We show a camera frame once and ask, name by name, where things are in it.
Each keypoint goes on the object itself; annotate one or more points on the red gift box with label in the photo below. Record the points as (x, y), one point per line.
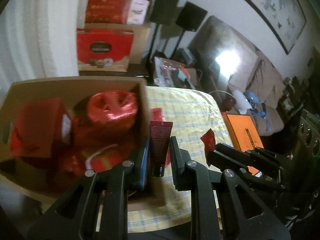
(102, 45)

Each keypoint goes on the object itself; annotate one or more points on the large red gift box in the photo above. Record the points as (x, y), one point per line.
(107, 5)

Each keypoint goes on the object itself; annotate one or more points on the dark red pot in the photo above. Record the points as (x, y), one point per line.
(228, 102)

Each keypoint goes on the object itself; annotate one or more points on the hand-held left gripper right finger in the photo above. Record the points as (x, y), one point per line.
(175, 156)

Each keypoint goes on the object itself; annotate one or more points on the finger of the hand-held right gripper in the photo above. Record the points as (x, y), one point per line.
(222, 160)
(232, 150)

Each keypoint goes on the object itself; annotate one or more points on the pink and white box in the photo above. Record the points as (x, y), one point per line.
(137, 10)

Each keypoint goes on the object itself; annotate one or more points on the black speaker stand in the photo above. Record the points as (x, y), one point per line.
(152, 45)
(178, 43)

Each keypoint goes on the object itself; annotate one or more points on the white pleated curtain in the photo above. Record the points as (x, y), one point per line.
(37, 30)

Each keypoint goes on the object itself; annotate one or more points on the dark wooden cabinet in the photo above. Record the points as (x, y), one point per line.
(135, 71)

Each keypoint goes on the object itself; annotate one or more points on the yellow checked cloth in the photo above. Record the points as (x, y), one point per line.
(190, 110)

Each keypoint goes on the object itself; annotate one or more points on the clear plastic bag of items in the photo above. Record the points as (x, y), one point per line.
(172, 72)

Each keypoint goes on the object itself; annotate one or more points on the shiny red foil packet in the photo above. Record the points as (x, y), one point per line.
(67, 170)

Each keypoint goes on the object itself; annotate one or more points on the black speaker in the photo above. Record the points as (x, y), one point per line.
(163, 7)
(191, 16)

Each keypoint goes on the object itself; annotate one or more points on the red packet with black writing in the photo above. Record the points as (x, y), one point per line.
(82, 136)

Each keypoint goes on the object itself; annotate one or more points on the orange flat box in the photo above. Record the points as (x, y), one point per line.
(242, 135)

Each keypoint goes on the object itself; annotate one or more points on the blue ribbon bundle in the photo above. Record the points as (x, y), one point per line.
(257, 105)

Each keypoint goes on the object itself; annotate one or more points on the dark red cosmetic tube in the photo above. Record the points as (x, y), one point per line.
(160, 142)

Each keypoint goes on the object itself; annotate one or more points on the framed ink painting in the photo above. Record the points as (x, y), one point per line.
(270, 7)

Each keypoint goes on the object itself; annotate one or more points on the round red foil tin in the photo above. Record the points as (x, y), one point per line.
(112, 107)

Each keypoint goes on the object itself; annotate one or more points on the small red sachet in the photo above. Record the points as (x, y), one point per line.
(208, 142)

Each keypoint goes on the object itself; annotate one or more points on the plain red carton box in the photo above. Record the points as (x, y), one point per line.
(37, 127)

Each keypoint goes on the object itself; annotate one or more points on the beige covered sofa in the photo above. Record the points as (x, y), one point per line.
(265, 80)

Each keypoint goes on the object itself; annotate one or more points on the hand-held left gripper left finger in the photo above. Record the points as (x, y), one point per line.
(145, 166)

